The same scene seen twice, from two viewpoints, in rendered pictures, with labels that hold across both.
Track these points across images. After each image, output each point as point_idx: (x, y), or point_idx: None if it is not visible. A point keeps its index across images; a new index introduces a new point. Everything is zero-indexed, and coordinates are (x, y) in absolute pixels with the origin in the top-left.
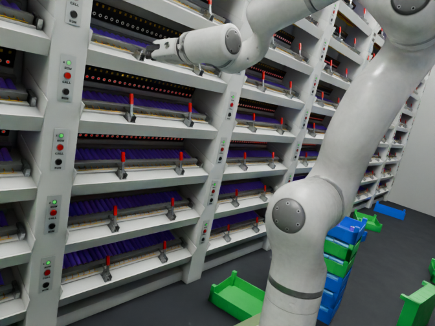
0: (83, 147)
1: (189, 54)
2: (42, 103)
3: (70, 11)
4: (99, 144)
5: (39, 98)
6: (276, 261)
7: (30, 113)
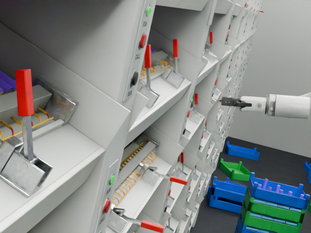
0: None
1: (278, 113)
2: (190, 160)
3: (212, 93)
4: None
5: (183, 156)
6: None
7: (187, 169)
